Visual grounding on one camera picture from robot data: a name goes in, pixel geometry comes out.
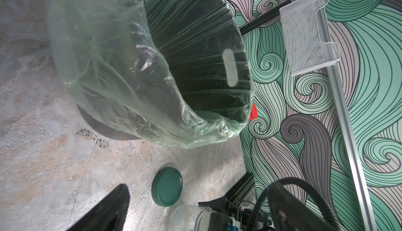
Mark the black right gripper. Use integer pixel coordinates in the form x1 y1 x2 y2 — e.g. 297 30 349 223
197 197 255 231

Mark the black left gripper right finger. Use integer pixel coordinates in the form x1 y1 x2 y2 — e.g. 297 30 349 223
267 180 341 231

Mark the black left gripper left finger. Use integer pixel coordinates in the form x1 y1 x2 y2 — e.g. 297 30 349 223
68 184 130 231

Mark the glass oatmeal jar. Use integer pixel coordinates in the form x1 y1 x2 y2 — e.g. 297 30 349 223
169 205 215 231

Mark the green jar lid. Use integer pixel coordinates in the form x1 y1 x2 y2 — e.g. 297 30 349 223
151 167 183 207

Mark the red-lidded oatmeal jar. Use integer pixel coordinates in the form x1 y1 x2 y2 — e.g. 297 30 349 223
249 103 258 121

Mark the black bin with green liner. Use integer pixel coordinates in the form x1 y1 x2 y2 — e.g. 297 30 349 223
46 0 253 148

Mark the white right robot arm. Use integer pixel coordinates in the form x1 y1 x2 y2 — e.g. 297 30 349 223
195 173 341 231

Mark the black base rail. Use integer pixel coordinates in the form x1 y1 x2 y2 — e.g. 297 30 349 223
225 172 255 205

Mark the aluminium wall rail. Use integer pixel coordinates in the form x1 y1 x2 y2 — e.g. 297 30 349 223
317 8 377 231

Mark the clear acrylic wall holder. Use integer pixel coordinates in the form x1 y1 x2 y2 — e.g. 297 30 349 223
279 0 341 76

